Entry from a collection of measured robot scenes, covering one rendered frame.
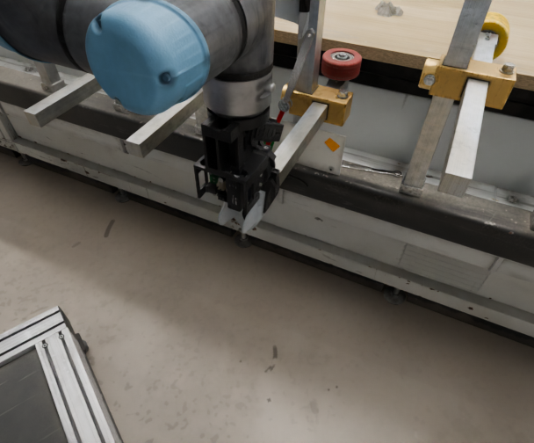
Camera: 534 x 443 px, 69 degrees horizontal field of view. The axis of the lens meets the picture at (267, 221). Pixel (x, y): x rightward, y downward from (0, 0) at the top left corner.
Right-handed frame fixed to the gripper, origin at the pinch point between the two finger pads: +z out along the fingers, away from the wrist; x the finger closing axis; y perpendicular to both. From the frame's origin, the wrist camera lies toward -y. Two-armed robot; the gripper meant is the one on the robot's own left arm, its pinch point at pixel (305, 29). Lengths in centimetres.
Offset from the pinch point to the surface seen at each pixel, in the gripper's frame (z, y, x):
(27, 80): 31, 81, -38
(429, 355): 101, -48, 3
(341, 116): 16.8, -8.1, -3.0
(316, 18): 0.2, -1.8, -6.0
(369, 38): 11.0, -14.4, -26.5
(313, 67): 8.7, -2.0, -6.0
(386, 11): 10.0, -19.7, -40.6
